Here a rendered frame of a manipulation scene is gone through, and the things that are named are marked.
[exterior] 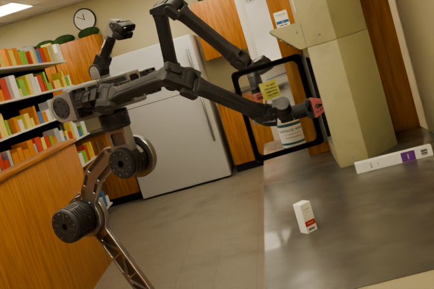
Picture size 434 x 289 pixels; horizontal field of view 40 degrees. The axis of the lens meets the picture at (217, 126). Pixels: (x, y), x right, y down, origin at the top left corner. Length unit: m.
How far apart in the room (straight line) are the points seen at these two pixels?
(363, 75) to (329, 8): 0.29
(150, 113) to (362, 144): 5.20
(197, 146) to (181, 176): 0.43
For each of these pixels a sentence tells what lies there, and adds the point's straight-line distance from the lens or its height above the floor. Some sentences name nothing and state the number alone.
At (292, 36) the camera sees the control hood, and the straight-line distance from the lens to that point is 2.23.
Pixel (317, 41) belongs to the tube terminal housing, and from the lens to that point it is 2.24.
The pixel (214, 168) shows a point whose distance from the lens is 7.30.
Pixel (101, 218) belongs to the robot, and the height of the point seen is 0.86.
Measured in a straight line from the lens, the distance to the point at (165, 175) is 7.39.
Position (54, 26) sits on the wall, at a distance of 8.26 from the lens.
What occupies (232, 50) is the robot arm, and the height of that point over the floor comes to 1.48.
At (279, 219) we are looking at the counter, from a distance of 1.88.
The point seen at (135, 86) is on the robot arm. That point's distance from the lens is 2.27.
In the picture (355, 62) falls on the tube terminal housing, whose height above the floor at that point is 1.31.
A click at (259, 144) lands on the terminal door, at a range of 2.55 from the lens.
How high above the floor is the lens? 1.48
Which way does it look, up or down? 7 degrees down
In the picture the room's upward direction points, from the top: 17 degrees counter-clockwise
